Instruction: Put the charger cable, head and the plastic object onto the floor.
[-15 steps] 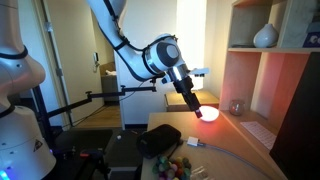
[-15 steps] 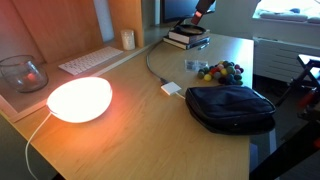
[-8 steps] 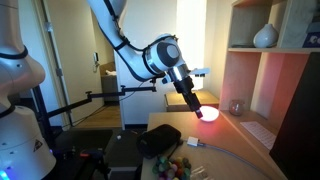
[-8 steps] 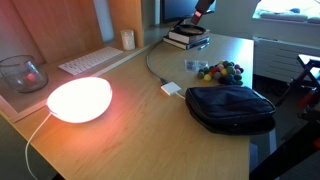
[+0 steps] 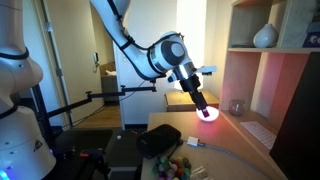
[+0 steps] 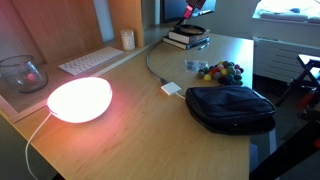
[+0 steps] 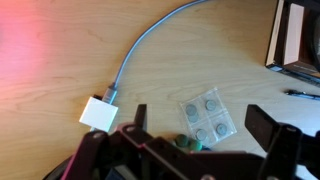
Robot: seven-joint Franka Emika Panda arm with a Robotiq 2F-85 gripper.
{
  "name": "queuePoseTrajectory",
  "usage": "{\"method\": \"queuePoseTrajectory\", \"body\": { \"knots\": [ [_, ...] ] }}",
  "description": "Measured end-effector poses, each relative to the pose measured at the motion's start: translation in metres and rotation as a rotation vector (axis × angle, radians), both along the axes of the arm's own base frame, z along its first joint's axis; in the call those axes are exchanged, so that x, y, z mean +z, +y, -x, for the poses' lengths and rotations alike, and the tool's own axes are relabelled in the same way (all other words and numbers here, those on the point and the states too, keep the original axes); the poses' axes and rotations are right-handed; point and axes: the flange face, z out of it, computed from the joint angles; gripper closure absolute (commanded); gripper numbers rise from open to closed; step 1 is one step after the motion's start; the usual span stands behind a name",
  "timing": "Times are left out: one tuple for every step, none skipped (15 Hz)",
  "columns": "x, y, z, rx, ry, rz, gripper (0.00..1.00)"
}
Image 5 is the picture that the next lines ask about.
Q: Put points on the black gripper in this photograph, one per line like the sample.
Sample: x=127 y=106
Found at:
x=190 y=83

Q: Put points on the white cube charger head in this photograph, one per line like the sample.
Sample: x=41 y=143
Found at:
x=119 y=137

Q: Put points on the clear plastic object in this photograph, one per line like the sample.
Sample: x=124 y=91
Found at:
x=199 y=173

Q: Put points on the wooden nightstand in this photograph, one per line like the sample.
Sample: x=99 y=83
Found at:
x=186 y=100

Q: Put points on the glowing bowl lamp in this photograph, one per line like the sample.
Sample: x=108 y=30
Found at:
x=214 y=115

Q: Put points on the clear glass bowl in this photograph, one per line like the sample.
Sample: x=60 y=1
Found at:
x=236 y=108

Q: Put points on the white flat adapter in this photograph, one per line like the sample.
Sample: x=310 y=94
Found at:
x=192 y=141

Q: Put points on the wooden desk hutch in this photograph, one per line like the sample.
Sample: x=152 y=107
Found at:
x=246 y=76

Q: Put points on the black fabric bag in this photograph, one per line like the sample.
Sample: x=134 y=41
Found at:
x=156 y=140

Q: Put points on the white keyboard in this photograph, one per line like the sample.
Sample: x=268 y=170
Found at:
x=260 y=133

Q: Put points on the flat grey dish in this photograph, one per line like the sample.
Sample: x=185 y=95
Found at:
x=241 y=45

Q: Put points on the colourful felt ball trivet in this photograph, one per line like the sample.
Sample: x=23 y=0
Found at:
x=171 y=168

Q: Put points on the white ceramic vase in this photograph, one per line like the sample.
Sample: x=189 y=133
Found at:
x=265 y=36

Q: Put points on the distant grey bed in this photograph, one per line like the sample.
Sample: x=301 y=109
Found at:
x=109 y=85

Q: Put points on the pale marble board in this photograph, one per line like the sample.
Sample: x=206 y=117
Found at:
x=295 y=23

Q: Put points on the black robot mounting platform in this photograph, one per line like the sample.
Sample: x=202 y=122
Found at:
x=80 y=143

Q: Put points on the blue box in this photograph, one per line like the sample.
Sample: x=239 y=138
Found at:
x=312 y=33

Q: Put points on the beige door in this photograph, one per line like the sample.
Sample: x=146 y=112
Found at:
x=76 y=60

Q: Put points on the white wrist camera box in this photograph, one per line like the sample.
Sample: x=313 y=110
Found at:
x=206 y=69

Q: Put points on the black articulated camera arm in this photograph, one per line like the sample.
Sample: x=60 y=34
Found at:
x=100 y=95

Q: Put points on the wall intercom handset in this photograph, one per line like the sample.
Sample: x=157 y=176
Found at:
x=96 y=61

